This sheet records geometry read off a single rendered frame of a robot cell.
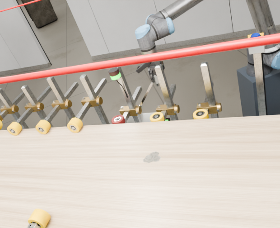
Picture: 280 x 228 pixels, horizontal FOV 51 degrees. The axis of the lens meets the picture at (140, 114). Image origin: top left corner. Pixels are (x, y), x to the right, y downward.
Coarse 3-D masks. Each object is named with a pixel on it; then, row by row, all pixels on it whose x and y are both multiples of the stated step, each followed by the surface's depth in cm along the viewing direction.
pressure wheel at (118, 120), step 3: (114, 117) 177; (117, 117) 177; (120, 117) 176; (123, 117) 175; (114, 120) 175; (117, 120) 174; (120, 120) 173; (123, 120) 174; (114, 123) 173; (117, 123) 173
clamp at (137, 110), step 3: (126, 108) 188; (135, 108) 185; (138, 108) 184; (120, 111) 189; (123, 111) 188; (126, 111) 187; (129, 111) 186; (132, 111) 186; (135, 111) 185; (138, 111) 184; (141, 111) 188; (132, 114) 187; (135, 114) 186
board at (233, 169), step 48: (0, 144) 195; (48, 144) 177; (96, 144) 163; (144, 144) 150; (192, 144) 139; (240, 144) 130; (0, 192) 155; (48, 192) 144; (96, 192) 134; (144, 192) 125; (192, 192) 118; (240, 192) 111
